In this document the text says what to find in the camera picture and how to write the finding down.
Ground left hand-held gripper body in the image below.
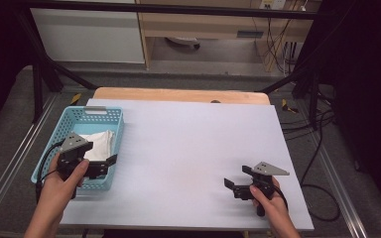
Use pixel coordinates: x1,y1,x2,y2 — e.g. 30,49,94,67
56,131,111,200

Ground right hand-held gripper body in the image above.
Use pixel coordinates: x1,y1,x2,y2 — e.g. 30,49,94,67
232,161,291,218

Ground white cloth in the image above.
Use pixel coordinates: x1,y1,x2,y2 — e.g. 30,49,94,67
77,129,116,163

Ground light blue plastic basket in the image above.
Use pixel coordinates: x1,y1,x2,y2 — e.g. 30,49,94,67
30,105,126,192

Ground person's right hand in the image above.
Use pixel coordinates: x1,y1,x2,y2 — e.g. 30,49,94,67
249,176,290,223

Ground person's left hand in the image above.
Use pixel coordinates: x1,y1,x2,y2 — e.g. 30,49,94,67
37,152,90,219

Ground yellow clamp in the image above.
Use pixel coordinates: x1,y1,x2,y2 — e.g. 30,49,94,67
280,98,300,114
69,92,83,106

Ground white table board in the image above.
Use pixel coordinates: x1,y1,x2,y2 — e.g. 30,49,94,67
60,98,316,232

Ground black metal stand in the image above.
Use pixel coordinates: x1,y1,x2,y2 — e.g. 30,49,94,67
14,9,99,124
259,13,341,131

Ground wooden table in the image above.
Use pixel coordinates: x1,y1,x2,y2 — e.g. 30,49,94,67
92,86,272,106

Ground white cabinet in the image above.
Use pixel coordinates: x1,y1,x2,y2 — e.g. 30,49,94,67
31,0,146,64

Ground office chair base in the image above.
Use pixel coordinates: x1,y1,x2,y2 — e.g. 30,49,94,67
164,36,201,51

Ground light wooden desk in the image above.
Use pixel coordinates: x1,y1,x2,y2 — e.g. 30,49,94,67
135,0,322,71

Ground white power strip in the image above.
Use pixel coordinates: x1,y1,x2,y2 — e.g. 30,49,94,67
259,0,288,11

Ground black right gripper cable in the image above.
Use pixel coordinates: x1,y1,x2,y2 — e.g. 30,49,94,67
272,183,290,212

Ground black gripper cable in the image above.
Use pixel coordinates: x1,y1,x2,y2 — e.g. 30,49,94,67
34,141,64,204
272,183,290,212

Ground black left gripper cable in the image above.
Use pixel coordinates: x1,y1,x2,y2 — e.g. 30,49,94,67
34,141,64,204

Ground aluminium floor rail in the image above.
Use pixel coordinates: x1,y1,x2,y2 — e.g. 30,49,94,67
0,93,60,229
306,130,369,238

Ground black floor cable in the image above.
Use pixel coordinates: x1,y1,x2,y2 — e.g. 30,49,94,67
279,108,342,223

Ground hanging yellow and black cables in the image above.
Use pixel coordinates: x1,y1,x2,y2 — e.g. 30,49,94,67
251,16,301,74

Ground black horizontal frame bar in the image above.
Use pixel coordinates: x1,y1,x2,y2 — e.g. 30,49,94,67
21,0,319,21

